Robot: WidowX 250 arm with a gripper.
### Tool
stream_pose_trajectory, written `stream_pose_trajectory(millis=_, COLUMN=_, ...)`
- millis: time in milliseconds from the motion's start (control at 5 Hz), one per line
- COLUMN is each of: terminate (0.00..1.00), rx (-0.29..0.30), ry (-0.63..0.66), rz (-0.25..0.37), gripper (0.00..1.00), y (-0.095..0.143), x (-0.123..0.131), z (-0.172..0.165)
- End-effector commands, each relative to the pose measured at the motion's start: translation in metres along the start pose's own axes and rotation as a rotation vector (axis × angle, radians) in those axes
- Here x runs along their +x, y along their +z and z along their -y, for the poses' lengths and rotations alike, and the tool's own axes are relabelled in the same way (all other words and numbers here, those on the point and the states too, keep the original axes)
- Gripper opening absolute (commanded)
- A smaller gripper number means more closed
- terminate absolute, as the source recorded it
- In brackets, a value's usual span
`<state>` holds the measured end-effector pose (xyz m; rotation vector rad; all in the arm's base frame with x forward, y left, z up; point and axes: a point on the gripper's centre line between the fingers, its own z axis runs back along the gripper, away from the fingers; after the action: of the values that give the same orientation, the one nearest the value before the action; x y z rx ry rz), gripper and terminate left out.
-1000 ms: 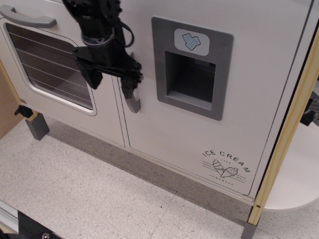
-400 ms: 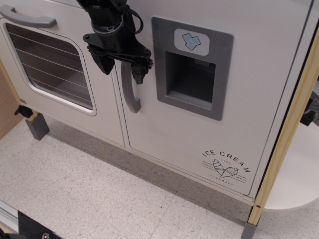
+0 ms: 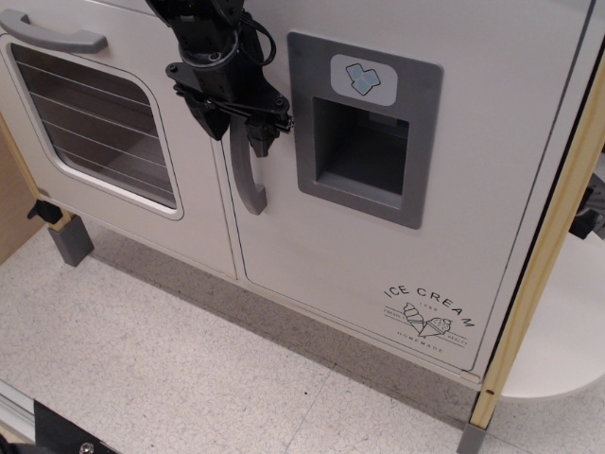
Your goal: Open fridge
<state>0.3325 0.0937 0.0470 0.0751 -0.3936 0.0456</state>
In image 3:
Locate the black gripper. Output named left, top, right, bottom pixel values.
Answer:
left=165, top=32, right=293, bottom=158

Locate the grey fridge door handle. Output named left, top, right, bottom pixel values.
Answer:
left=230, top=116, right=268, bottom=216

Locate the white toy fridge door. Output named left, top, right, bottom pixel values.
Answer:
left=227, top=1, right=604, bottom=375

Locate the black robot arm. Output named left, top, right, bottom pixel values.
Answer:
left=147, top=1, right=293, bottom=157

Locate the grey ice dispenser panel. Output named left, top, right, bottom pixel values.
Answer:
left=287, top=32, right=443, bottom=229

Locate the white toy oven door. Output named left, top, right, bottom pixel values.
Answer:
left=1, top=4, right=235, bottom=278

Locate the grey left foot cap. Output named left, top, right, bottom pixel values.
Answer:
left=48, top=216, right=95, bottom=267

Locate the grey foot cap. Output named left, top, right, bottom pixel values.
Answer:
left=48, top=216, right=95, bottom=267
left=457, top=423, right=487, bottom=454

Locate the black clamp knob left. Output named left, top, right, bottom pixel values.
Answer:
left=26, top=200, right=62, bottom=224

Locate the left wooden side panel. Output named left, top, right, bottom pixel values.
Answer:
left=1, top=118, right=43, bottom=263

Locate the black clamp right edge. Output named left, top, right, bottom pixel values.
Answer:
left=569, top=173, right=604, bottom=239

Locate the grey right foot cap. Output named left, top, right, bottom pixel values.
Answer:
left=457, top=423, right=487, bottom=454

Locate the white round table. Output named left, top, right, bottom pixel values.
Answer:
left=501, top=233, right=604, bottom=402

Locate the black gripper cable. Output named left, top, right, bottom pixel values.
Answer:
left=240, top=11, right=278, bottom=70

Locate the grey oven door handle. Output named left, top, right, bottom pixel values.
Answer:
left=1, top=9, right=108, bottom=54

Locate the right wooden cabinet post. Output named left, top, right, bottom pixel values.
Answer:
left=470, top=59, right=604, bottom=429

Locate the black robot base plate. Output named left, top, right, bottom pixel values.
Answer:
left=0, top=400, right=119, bottom=454

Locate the aluminium rail bottom left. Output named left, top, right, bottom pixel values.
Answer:
left=1, top=381, right=36, bottom=443

